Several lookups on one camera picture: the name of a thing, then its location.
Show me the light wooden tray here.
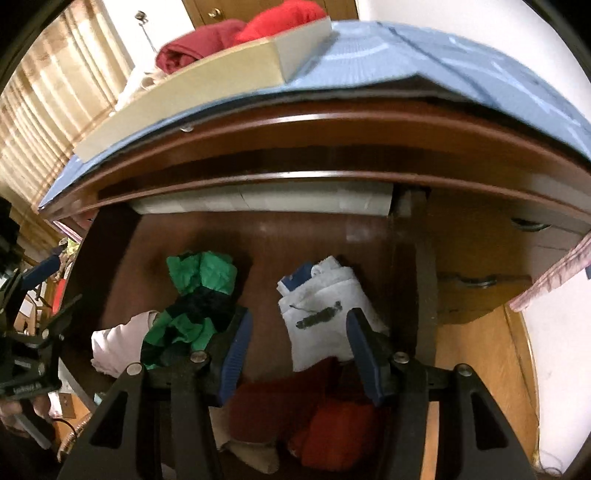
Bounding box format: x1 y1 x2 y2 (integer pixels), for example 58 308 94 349
73 18 334 163

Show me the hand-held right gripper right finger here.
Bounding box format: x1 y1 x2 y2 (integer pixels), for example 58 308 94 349
345 307 539 480

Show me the person's left hand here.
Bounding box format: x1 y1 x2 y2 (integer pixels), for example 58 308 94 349
0 394 51 432

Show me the wall hook with tassel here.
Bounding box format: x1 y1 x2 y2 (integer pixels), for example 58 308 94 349
134 11 158 52

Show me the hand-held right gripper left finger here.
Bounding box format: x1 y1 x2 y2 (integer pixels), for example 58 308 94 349
58 307 254 480

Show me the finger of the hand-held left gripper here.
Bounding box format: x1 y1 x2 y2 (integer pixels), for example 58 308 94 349
18 294 85 352
0 249 66 315

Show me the beige striped curtain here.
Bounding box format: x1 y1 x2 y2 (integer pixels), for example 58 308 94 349
0 9 136 210

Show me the dark wooden desk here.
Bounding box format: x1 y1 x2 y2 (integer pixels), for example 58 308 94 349
38 95 591 324

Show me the pale pink underwear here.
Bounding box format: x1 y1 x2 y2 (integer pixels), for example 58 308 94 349
90 310 161 378

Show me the green and black underwear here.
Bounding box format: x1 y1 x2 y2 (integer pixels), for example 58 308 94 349
140 250 249 371

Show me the pink striped cloth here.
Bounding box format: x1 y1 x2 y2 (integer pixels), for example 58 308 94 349
507 233 591 315

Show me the blue plaid tablecloth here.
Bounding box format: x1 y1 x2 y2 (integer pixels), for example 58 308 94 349
38 18 591 209

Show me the beige underwear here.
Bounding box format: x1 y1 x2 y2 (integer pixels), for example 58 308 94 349
210 406 281 474

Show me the white dotted underwear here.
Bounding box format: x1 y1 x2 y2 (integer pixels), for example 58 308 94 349
115 60 163 110

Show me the small wooden drawer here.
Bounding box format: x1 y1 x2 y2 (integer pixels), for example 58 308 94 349
435 271 535 325
429 194 591 273

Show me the white printed underwear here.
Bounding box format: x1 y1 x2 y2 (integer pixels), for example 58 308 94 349
276 255 392 374

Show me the brown wooden door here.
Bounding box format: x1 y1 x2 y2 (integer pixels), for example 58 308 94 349
182 0 359 22

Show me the bright red underwear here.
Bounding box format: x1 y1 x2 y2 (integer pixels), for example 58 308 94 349
288 399 391 472
235 0 329 45

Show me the dark red underwear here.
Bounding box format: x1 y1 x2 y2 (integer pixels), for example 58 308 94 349
156 20 246 75
228 357 343 445

